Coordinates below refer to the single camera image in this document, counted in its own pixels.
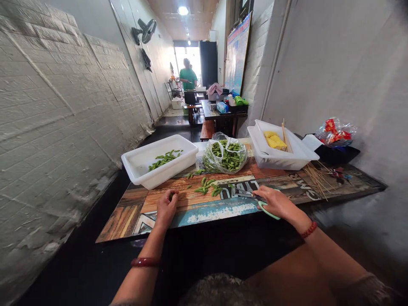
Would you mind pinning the person's left hand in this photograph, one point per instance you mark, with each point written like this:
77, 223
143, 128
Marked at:
165, 208

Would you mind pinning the person's right hand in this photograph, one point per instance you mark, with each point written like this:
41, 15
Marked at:
277, 202

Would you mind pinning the person's right fingers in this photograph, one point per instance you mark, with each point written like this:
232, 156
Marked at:
262, 192

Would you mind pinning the person's left fingers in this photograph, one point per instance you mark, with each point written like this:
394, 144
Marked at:
172, 195

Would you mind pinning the single green edamame pod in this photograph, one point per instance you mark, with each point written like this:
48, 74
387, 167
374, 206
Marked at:
172, 197

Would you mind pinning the patterned wooden table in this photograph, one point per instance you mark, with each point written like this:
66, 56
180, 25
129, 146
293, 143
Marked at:
204, 208

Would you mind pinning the heap of trimmed edamame pods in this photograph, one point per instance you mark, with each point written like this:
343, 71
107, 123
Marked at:
164, 159

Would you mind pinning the scattered loose edamame pods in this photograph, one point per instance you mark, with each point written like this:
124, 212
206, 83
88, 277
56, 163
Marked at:
208, 186

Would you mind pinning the white plastic tub with corn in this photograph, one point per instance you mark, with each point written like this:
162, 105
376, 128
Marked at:
280, 159

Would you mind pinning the white plastic tub with edamame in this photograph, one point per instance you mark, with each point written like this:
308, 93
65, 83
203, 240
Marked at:
140, 165

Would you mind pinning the white box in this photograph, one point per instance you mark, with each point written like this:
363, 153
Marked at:
200, 153

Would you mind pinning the clear plastic bag of edamame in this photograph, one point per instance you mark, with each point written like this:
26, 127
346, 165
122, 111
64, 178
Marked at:
224, 156

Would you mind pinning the yellow corn pieces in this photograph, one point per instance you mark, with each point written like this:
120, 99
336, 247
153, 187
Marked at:
275, 141

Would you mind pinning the spread of thin bamboo skewers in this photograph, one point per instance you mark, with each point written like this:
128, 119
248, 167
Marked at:
315, 178

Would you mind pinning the bamboo skewers in tub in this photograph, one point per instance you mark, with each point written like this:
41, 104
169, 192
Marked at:
286, 137

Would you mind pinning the white paper sheet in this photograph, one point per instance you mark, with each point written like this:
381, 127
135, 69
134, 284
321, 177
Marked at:
311, 142

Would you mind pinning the wooden bench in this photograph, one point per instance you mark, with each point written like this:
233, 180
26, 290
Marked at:
207, 129

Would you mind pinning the small red and black object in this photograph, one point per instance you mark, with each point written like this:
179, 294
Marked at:
339, 174

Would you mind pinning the dark wooden table with clutter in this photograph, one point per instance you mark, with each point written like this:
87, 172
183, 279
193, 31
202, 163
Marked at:
223, 116

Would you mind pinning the clear bag of red packets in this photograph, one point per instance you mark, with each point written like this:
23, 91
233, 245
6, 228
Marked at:
334, 132

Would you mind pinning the tall black cabinet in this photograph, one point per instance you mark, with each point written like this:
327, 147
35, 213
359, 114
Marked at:
208, 63

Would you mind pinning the round ceiling light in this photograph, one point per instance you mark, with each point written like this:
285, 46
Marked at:
183, 10

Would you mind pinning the dark cloth hanging on wall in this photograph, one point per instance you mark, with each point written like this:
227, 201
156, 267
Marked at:
146, 60

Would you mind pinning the large printed wall poster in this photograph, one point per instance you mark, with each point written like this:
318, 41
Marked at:
237, 54

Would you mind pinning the black wall fan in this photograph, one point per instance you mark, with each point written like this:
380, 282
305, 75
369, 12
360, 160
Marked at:
146, 31

